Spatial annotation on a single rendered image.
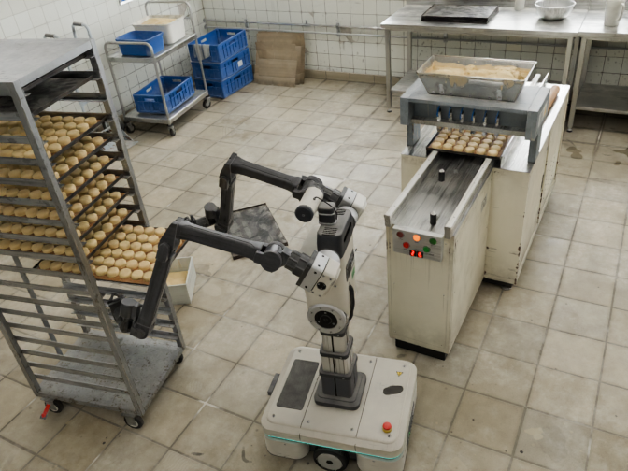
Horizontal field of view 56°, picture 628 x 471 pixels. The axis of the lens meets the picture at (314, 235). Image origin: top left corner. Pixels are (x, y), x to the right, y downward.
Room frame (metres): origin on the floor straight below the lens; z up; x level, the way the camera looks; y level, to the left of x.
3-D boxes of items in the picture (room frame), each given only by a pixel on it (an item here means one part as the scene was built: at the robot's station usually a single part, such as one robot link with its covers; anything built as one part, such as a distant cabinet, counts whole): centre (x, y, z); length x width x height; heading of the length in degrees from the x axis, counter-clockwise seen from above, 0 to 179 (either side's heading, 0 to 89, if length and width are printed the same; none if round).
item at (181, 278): (3.09, 0.93, 0.08); 0.30 x 0.22 x 0.16; 179
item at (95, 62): (2.42, 0.79, 0.97); 0.03 x 0.03 x 1.70; 70
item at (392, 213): (3.18, -0.87, 0.87); 2.01 x 0.03 x 0.07; 148
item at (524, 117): (3.01, -0.94, 1.01); 0.72 x 0.33 x 0.34; 58
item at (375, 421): (1.88, -0.03, 0.24); 0.68 x 0.53 x 0.41; 70
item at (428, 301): (2.57, -0.67, 0.45); 0.70 x 0.34 x 0.90; 148
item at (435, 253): (2.26, -0.48, 0.77); 0.24 x 0.04 x 0.14; 58
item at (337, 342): (1.88, -0.04, 0.48); 0.11 x 0.11 x 0.40; 70
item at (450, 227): (3.02, -1.12, 0.87); 2.01 x 0.03 x 0.07; 148
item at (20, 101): (1.99, 0.94, 0.97); 0.03 x 0.03 x 1.70; 70
